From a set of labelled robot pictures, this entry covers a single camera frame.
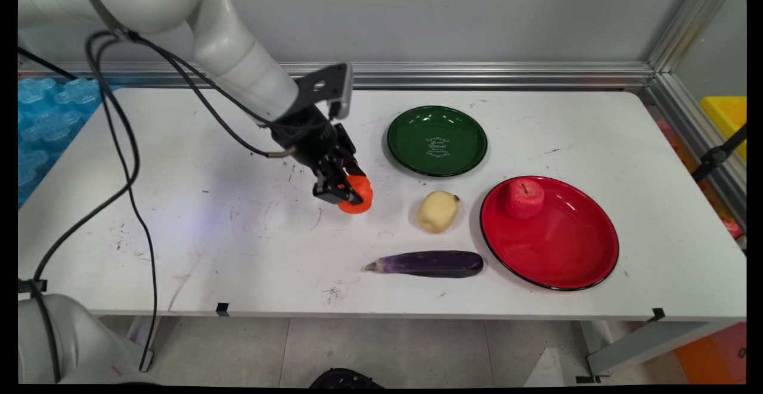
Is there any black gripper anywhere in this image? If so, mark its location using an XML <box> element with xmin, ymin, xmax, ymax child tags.
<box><xmin>271</xmin><ymin>105</ymin><xmax>367</xmax><ymax>206</ymax></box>

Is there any orange carrot chunk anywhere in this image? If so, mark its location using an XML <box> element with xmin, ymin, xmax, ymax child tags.
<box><xmin>337</xmin><ymin>174</ymin><xmax>374</xmax><ymax>215</ymax></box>

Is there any dark green round plate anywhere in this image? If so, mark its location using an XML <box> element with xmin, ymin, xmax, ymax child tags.
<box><xmin>386</xmin><ymin>105</ymin><xmax>489</xmax><ymax>178</ymax></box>

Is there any pale yellow potato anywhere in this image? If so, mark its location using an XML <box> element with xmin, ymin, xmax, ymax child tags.
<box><xmin>416</xmin><ymin>190</ymin><xmax>461</xmax><ymax>234</ymax></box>

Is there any purple eggplant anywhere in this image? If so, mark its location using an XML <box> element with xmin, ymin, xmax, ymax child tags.
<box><xmin>362</xmin><ymin>250</ymin><xmax>485</xmax><ymax>279</ymax></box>

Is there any red apple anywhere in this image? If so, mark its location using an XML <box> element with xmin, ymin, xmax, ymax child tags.
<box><xmin>506</xmin><ymin>178</ymin><xmax>545</xmax><ymax>221</ymax></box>

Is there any black round floor object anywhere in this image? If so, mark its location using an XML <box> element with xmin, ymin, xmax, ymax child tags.
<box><xmin>309</xmin><ymin>368</ymin><xmax>386</xmax><ymax>389</ymax></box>

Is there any red round plate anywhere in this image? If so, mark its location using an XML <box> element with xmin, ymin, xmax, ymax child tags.
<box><xmin>479</xmin><ymin>175</ymin><xmax>620</xmax><ymax>291</ymax></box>

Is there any white table leg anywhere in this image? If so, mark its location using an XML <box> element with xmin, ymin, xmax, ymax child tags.
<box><xmin>98</xmin><ymin>316</ymin><xmax>163</xmax><ymax>374</ymax></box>
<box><xmin>577</xmin><ymin>320</ymin><xmax>719</xmax><ymax>378</ymax></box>

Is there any black stand clamp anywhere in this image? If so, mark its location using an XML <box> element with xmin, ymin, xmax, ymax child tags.
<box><xmin>691</xmin><ymin>123</ymin><xmax>747</xmax><ymax>184</ymax></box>

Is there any yellow plastic box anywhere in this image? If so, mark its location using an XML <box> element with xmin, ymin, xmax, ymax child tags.
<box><xmin>699</xmin><ymin>96</ymin><xmax>747</xmax><ymax>163</ymax></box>

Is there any orange box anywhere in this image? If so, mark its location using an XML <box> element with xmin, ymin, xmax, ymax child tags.
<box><xmin>672</xmin><ymin>322</ymin><xmax>747</xmax><ymax>384</ymax></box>

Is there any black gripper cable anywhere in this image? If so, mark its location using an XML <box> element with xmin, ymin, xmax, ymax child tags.
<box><xmin>124</xmin><ymin>32</ymin><xmax>297</xmax><ymax>160</ymax></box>

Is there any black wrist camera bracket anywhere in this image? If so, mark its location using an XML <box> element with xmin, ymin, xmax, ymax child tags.
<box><xmin>294</xmin><ymin>63</ymin><xmax>354</xmax><ymax>122</ymax></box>

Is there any horizontal aluminium frame rail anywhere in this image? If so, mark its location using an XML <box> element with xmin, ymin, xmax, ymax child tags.
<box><xmin>18</xmin><ymin>61</ymin><xmax>655</xmax><ymax>90</ymax></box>

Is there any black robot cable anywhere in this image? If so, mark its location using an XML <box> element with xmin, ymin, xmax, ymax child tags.
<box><xmin>18</xmin><ymin>29</ymin><xmax>142</xmax><ymax>383</ymax></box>
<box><xmin>86</xmin><ymin>30</ymin><xmax>160</xmax><ymax>374</ymax></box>

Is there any slanted aluminium side rail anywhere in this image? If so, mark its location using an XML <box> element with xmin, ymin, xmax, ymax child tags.
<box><xmin>639</xmin><ymin>72</ymin><xmax>747</xmax><ymax>235</ymax></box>

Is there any upright aluminium frame post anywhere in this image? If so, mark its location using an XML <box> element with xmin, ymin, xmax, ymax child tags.
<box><xmin>646</xmin><ymin>0</ymin><xmax>743</xmax><ymax>74</ymax></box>

